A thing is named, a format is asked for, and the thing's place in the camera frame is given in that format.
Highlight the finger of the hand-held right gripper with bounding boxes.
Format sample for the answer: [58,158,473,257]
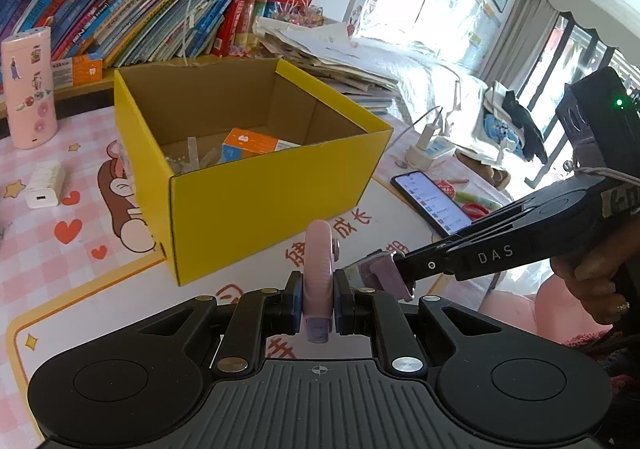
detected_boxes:
[369,228,536,303]
[344,202,531,288]

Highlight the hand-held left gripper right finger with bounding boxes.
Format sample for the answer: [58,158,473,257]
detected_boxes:
[334,270,502,374]

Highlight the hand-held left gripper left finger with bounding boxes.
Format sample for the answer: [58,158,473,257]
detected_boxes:
[136,273,304,376]

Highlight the pink round gadget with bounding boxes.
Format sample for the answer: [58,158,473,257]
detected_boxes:
[302,220,342,344]

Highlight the yellow cardboard box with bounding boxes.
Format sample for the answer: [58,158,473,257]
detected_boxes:
[114,58,394,286]

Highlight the person's right hand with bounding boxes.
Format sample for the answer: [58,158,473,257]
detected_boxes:
[551,231,640,325]

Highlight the black smartphone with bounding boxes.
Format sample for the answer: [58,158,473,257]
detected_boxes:
[390,170,474,238]

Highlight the black cloth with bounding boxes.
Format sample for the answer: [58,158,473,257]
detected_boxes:
[501,90,549,163]

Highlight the red scissors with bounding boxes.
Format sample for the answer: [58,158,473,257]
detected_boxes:
[435,180,501,221]

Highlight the green pen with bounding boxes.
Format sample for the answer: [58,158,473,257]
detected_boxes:
[452,192,504,211]

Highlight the white power strip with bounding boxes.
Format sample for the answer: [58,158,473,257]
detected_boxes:
[404,122,457,168]

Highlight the person's dark clothing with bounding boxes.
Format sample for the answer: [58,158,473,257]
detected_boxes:
[562,321,640,449]

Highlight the orange and white carton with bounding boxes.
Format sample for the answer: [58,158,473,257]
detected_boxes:
[220,128,302,163]

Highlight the grey curtain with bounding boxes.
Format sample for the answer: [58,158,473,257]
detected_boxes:
[479,0,576,97]

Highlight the clear plastic wrapper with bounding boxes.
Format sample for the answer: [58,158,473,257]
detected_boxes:
[165,136,222,175]

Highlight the pile of papers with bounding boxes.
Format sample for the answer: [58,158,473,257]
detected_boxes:
[252,16,401,116]

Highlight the pink printed desk mat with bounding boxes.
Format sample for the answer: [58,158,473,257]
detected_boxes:
[0,94,506,436]

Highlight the red standing books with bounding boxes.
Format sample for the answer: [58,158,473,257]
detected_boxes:
[212,0,257,58]

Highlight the white charger block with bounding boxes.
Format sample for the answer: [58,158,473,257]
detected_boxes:
[25,160,66,209]

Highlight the small orange and white box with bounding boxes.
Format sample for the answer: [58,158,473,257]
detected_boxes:
[51,54,104,89]

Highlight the row of colourful books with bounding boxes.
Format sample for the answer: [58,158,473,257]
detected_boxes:
[0,0,243,75]

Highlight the pink bottle with stickers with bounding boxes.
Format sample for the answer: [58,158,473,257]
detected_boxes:
[1,26,59,150]

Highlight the white charging cable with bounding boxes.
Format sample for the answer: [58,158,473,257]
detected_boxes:
[180,0,199,71]

